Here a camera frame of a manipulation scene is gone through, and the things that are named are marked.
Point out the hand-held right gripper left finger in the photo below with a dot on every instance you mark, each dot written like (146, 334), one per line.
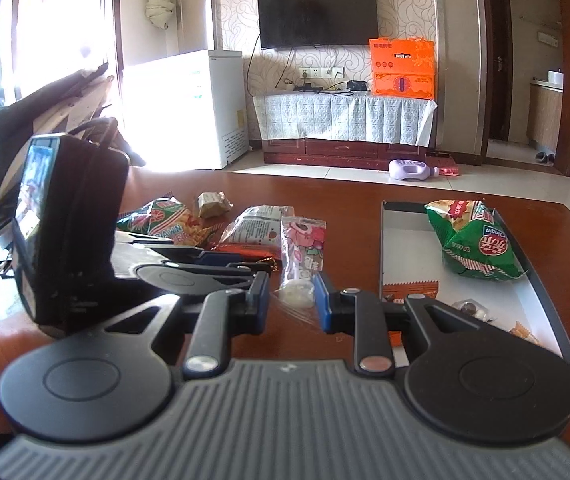
(261, 305)

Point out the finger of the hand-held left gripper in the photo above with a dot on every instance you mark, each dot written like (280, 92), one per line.
(245, 270)
(215, 258)

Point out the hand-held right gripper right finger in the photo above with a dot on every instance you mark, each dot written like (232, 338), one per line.
(322, 305)

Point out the sunflower seed bag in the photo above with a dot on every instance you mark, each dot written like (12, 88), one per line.
(255, 227)

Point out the beige snack packet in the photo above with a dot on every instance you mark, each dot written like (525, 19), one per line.
(212, 204)

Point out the clear pink printed bag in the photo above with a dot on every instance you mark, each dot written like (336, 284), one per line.
(302, 245)

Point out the green shrimp cracker bag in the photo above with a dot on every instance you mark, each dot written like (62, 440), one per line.
(165, 220)

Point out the orange snack bar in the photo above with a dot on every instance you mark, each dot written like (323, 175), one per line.
(410, 291)

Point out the grey box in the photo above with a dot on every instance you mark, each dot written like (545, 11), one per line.
(405, 240)

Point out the clear dark candy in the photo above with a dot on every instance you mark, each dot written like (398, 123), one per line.
(471, 309)

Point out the green chip bag red label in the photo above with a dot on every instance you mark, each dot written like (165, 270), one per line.
(475, 245)

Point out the small yellow candy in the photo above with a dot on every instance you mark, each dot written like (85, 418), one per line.
(522, 332)

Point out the white chest freezer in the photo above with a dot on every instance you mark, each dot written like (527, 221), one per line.
(185, 110)

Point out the dark wooden television cabinet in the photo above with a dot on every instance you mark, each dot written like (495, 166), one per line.
(345, 152)

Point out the purple plastic bottle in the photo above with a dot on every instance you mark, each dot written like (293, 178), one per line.
(410, 170)

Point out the white patterned tablecloth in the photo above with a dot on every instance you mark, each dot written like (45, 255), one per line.
(345, 117)

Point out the small red packet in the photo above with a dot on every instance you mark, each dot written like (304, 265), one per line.
(449, 170)

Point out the flat black device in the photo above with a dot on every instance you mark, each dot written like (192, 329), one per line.
(307, 88)

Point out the black set-top box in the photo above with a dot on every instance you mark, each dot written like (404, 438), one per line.
(357, 86)

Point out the orange gift box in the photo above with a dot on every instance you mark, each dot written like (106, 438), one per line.
(402, 67)

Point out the pair of shoes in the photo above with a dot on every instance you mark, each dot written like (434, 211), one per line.
(546, 157)

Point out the wooden kitchen counter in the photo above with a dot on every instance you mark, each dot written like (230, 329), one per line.
(545, 115)

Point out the dark wooden door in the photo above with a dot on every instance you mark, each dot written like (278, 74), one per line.
(499, 60)

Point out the white container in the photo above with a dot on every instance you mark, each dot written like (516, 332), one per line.
(556, 77)

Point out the white wall sockets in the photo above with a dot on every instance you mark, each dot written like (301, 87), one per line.
(322, 71)

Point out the black wall television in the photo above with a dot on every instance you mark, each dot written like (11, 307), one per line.
(315, 12)

